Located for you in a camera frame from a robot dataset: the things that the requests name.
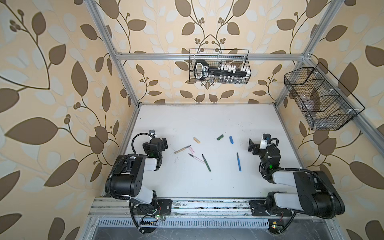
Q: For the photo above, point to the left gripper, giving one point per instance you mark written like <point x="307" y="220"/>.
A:
<point x="162" y="143"/>

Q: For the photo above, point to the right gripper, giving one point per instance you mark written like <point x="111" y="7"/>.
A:
<point x="255" y="145"/>

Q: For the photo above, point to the green pen cap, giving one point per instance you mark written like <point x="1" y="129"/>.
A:
<point x="220" y="137"/>

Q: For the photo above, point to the green pen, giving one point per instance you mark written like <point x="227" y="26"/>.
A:
<point x="206" y="163"/>

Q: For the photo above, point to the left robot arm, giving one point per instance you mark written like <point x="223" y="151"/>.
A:
<point x="126" y="179"/>

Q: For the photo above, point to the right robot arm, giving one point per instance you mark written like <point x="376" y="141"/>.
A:
<point x="315" y="195"/>

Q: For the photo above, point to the tan pen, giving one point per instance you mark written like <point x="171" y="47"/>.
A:
<point x="182" y="149"/>

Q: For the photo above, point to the pink pen cap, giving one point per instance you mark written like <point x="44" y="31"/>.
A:
<point x="192" y="150"/>

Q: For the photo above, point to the pink pen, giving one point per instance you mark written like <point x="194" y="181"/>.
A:
<point x="196" y="158"/>

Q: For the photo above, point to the black tool with sockets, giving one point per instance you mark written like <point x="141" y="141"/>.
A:
<point x="203" y="70"/>

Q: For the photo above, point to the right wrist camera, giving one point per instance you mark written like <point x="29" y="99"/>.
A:
<point x="265" y="142"/>

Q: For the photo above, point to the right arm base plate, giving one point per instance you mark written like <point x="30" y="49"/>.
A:
<point x="262" y="208"/>

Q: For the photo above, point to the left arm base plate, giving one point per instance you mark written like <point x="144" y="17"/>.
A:
<point x="162" y="207"/>

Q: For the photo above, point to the side wire basket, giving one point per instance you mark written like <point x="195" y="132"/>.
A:
<point x="325" y="102"/>

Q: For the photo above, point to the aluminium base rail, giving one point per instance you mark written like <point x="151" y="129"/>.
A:
<point x="210" y="213"/>

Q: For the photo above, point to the back wire basket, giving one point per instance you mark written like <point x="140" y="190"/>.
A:
<point x="234" y="57"/>

